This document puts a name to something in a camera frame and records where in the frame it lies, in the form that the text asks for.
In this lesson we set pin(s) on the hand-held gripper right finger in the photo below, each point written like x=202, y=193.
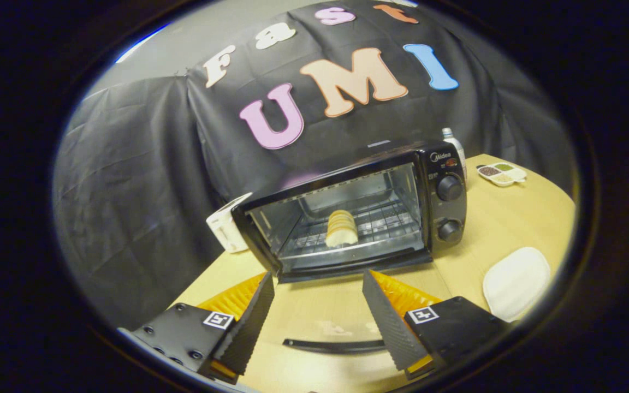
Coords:
x=391, y=327

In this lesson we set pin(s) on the white pop-up toaster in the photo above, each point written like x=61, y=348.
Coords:
x=224, y=229

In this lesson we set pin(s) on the white divided dish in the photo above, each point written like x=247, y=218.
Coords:
x=503, y=174

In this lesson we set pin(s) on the black toaster oven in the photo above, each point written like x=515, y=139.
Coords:
x=448, y=164

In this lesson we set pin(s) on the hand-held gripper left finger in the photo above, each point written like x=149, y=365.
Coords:
x=249, y=327

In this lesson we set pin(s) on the bread roll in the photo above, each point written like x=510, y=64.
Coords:
x=342, y=229

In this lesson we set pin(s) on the silver and pink bottle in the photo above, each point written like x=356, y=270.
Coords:
x=455, y=144

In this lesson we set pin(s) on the white plate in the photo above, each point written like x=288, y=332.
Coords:
x=516, y=284

